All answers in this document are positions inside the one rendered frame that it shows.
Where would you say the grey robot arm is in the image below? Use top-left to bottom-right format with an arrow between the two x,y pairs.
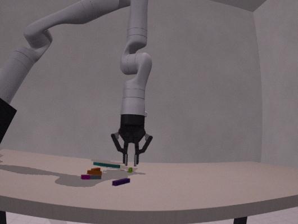
0,0 -> 152,117

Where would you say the magenta rod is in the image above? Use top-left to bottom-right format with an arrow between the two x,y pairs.
81,174 -> 90,180

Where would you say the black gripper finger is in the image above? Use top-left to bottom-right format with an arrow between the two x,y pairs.
134,132 -> 153,167
111,132 -> 129,166

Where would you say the purple rod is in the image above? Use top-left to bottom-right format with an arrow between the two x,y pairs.
112,178 -> 130,186

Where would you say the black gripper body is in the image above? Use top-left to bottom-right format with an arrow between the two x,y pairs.
119,114 -> 146,143

